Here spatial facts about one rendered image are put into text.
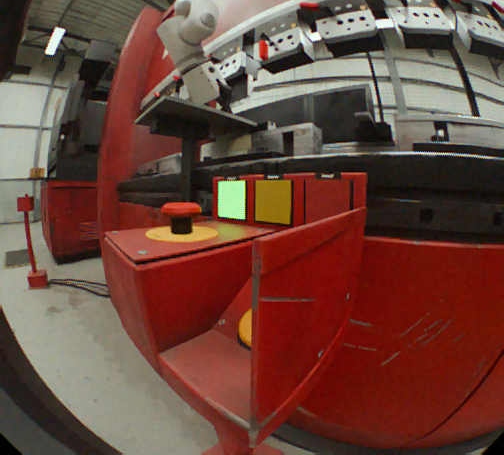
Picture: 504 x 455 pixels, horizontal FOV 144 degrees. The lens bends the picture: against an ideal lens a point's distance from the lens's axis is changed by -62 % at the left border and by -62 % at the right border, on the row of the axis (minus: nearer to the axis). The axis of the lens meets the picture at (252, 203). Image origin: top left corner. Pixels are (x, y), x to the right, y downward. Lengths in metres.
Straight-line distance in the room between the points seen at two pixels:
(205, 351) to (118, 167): 1.23
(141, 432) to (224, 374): 0.80
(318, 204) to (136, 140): 1.26
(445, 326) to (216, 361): 0.30
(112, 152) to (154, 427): 1.37
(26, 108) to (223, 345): 7.84
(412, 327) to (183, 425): 0.81
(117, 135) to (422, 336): 1.46
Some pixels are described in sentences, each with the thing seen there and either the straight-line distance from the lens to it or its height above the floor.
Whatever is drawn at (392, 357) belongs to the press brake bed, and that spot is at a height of 0.58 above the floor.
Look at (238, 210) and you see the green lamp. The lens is 0.26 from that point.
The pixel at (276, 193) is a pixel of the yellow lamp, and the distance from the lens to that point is 0.23.
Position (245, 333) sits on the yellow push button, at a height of 0.72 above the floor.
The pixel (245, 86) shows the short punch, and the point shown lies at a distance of 0.65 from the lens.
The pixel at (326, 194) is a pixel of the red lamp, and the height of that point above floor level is 0.82.
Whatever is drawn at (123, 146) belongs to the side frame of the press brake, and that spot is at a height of 1.09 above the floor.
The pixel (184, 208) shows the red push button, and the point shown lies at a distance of 0.19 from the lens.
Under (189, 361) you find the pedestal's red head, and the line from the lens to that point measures 0.16.
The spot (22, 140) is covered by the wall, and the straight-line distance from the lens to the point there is 7.57.
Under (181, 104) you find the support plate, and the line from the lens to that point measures 0.43.
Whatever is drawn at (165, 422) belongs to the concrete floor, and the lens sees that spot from 0.93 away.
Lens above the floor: 0.82
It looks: 3 degrees down
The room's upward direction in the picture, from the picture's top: 1 degrees clockwise
